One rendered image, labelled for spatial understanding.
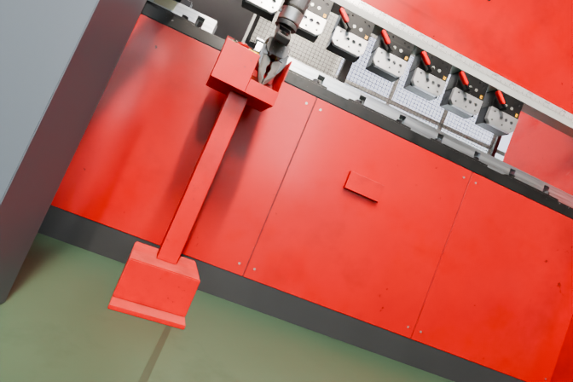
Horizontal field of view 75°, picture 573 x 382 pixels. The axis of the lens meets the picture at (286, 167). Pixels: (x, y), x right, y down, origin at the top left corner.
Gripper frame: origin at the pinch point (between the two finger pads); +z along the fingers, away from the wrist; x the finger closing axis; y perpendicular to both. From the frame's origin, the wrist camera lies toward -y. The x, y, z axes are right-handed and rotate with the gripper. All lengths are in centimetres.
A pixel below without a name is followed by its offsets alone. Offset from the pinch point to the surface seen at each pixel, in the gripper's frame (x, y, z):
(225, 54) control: 13.7, -6.5, -0.8
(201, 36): 23.0, 26.9, -9.5
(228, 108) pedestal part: 6.5, -2.6, 12.6
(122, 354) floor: 9, -39, 70
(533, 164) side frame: -173, 55, -39
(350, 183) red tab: -49, 14, 17
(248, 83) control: 4.5, -6.7, 3.7
